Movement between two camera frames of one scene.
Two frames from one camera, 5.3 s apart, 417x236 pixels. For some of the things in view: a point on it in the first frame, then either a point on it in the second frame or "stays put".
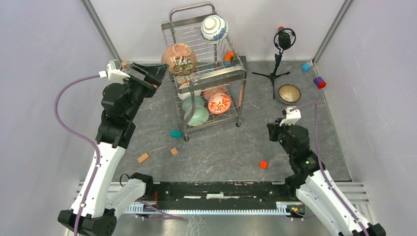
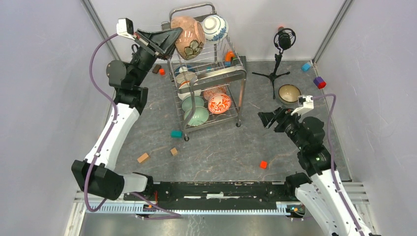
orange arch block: x=228 y=55 stays put
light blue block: x=306 y=66 stays put
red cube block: x=263 y=164 stays put
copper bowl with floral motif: x=181 y=58 → x=190 y=42
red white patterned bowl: x=219 y=103 stays put
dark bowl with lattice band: x=289 y=94 stays put
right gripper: x=273 y=128 → x=285 y=113
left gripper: x=153 y=78 → x=160 y=44
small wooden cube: x=174 y=151 stays put
